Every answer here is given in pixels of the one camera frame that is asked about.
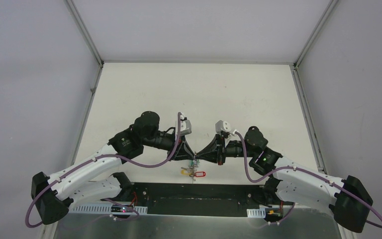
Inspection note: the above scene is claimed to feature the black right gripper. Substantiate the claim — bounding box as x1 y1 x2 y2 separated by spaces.
195 133 257 166

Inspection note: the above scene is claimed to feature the yellow tag key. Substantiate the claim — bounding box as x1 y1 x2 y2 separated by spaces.
181 167 194 176

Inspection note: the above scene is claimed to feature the red tag key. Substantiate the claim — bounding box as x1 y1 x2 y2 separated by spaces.
193 171 206 178

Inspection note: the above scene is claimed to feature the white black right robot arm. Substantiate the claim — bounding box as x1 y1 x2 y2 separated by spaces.
196 126 373 233

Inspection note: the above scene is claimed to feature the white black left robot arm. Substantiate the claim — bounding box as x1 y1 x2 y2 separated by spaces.
24 111 194 228

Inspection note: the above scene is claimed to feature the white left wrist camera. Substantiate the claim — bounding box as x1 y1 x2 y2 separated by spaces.
175 112 192 136

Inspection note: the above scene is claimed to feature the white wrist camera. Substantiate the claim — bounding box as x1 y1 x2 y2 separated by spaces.
175 112 192 136
215 120 232 134

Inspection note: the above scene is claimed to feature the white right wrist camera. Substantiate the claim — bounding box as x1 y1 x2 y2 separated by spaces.
215 120 232 134

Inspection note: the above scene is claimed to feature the black robot base mount plate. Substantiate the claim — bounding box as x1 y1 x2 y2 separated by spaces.
100 182 295 218

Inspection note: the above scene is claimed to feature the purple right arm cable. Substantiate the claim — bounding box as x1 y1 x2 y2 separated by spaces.
234 131 382 230

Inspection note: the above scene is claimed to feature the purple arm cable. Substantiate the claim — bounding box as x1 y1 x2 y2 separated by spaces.
24 112 184 229
234 131 382 230

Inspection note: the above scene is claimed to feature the white slotted cable duct right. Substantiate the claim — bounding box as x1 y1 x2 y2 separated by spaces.
246 208 266 219

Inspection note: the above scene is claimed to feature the white slotted cable duct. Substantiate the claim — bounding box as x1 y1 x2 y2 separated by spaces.
246 208 266 219
69 203 136 215

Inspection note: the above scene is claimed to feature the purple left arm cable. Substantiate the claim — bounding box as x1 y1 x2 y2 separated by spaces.
24 112 184 229

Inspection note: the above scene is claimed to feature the white slotted cable duct left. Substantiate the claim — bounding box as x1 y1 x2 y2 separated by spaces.
69 203 136 215

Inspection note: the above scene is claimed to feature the aluminium frame rail right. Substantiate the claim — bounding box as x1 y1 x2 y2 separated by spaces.
289 0 340 174

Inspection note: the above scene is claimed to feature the aluminium frame rail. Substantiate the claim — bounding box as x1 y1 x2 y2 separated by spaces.
289 0 340 174
64 0 103 166

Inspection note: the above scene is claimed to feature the aluminium frame rail left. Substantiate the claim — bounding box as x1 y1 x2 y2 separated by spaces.
64 0 103 166

